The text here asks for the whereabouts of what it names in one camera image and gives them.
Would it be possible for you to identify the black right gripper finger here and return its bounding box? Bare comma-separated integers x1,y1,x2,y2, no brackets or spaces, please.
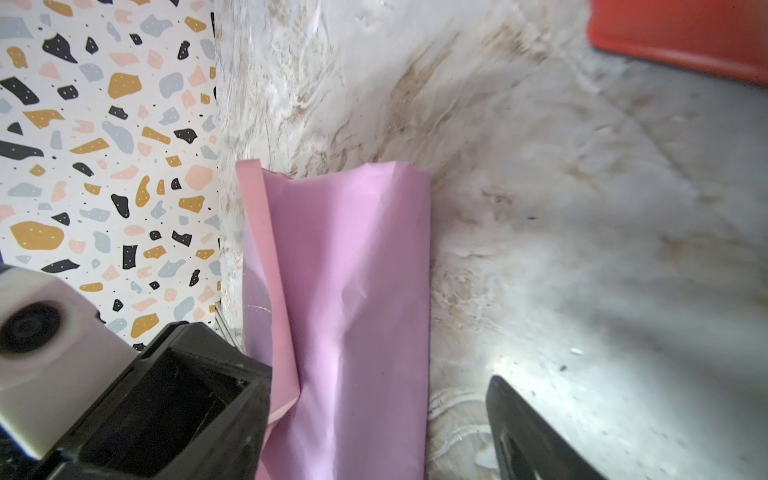
486,375,605,480

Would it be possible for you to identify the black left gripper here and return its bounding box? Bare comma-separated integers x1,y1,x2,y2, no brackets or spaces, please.
28,322,272,479

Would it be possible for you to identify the pink wrapping paper sheet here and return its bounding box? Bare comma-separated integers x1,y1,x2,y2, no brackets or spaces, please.
236,160,431,479

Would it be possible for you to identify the red tape dispenser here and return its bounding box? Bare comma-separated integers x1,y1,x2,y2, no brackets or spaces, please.
587,0,767,85

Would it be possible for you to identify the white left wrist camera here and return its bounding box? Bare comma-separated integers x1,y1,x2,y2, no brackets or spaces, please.
1,264,137,459

